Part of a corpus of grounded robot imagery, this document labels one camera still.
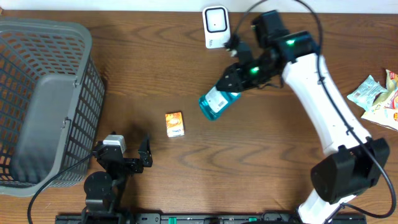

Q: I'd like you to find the orange small carton box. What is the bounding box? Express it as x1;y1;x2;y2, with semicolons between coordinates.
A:
165;112;185;138

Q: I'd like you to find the blue mouthwash bottle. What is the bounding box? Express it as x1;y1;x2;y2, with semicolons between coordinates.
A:
198;86;241;121

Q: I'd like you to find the teal wet wipes pack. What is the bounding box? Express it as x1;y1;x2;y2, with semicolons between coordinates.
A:
347;75;387;111

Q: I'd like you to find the yellow snack bag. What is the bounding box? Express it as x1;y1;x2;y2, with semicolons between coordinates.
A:
361;69;397;131

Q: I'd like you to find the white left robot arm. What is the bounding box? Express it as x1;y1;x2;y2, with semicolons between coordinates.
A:
81;133;153;224

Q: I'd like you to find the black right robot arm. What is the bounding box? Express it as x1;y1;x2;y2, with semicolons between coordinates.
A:
216;11;390;223

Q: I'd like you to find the white barcode scanner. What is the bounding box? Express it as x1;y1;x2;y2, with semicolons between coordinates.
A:
202;6;231;49

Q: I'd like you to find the grey plastic basket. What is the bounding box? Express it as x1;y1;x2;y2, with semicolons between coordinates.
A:
1;17;105;197

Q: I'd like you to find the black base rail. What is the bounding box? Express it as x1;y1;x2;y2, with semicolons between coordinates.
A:
55;212;368;224

